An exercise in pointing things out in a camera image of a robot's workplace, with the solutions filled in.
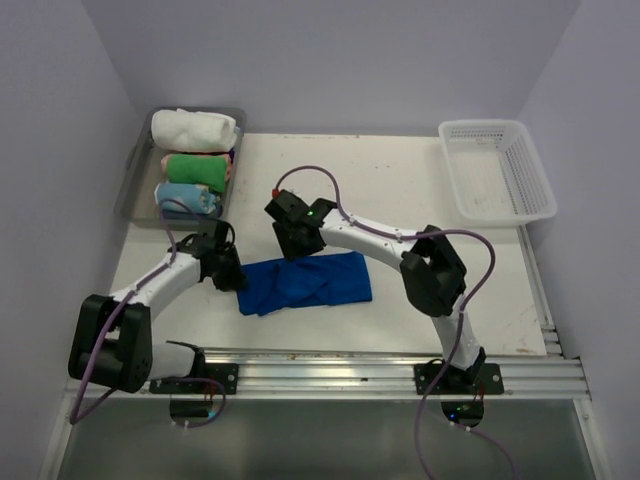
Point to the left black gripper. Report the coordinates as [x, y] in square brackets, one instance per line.
[237, 279]

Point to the aluminium mounting rail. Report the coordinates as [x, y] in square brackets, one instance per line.
[272, 374]

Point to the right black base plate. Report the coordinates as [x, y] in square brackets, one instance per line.
[435, 377]

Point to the white plastic basket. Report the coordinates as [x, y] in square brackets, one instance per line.
[496, 173]

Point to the blue cloud pattern towel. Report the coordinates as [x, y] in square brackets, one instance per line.
[180, 197]

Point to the pink rolled towel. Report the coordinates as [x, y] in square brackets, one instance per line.
[163, 162]

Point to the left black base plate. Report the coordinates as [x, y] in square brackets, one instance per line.
[206, 379]

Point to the green rolled towel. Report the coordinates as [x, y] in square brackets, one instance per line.
[192, 170]

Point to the white towel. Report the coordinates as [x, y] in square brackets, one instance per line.
[193, 132]

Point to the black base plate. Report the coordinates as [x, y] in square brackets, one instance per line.
[206, 379]
[435, 377]

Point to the grey plastic tray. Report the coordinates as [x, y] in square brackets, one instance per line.
[136, 202]

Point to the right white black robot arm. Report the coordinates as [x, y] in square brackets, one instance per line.
[432, 272]

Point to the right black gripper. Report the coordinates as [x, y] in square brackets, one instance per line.
[289, 251]

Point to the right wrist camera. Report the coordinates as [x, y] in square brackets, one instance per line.
[277, 191]

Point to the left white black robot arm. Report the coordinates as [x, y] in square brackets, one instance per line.
[113, 345]

